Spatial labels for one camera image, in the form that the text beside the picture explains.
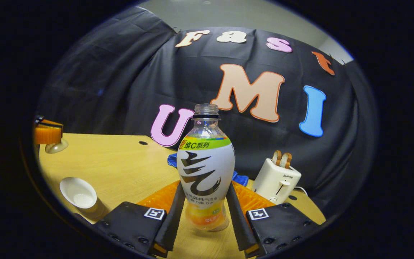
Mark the black backdrop cloth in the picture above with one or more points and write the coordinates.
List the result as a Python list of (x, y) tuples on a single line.
[(120, 79)]

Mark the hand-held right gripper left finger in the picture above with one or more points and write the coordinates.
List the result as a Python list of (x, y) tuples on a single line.
[(173, 223)]

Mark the cream ceramic teacup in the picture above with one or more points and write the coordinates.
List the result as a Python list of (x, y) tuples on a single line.
[(81, 196)]

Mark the toast bread slice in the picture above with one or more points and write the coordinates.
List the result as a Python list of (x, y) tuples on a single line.
[(277, 158), (286, 160)]

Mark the blue folded towel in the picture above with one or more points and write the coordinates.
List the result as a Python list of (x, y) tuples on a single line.
[(242, 178)]

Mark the plastic water bottle white label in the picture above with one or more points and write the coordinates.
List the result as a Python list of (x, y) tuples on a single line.
[(205, 172)]

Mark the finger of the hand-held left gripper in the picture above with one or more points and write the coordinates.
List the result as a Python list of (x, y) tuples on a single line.
[(49, 135)]

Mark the cream white toaster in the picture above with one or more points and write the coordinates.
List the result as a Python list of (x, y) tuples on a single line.
[(275, 181)]

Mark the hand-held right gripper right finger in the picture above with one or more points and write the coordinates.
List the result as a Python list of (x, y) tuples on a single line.
[(237, 223)]

